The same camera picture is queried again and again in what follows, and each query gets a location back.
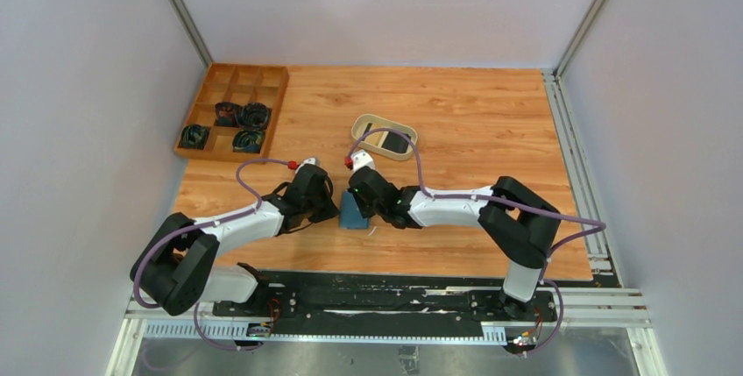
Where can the rolled dark belt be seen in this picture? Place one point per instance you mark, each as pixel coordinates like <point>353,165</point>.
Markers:
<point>248,141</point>
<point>254,116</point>
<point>194,136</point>
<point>227,114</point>

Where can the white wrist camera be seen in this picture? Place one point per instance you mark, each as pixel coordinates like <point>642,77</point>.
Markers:
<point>296,165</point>
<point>358,160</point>

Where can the wooden compartment organizer box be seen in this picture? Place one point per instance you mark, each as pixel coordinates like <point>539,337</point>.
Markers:
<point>240,84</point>

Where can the beige oval tray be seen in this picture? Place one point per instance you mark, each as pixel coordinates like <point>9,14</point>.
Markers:
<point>358,137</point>

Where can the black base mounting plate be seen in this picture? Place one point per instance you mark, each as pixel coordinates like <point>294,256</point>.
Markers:
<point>384,305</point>

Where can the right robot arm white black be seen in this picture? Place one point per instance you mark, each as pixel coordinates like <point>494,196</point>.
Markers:
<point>521,224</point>

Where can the gold card in tray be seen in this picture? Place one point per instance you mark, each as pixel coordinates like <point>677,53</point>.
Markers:
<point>379,132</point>

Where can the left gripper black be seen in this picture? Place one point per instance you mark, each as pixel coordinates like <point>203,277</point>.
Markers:
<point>330,210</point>

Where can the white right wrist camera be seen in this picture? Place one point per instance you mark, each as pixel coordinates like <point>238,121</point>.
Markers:
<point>358,160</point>

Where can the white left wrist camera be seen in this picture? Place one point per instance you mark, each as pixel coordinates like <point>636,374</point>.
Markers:
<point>296,165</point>

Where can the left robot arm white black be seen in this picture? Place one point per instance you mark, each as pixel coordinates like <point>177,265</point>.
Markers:
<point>177,269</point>

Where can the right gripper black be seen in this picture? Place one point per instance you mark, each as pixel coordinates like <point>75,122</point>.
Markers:
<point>364,211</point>

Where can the blue leather card holder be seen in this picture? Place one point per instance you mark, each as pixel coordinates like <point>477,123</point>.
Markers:
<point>350,217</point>

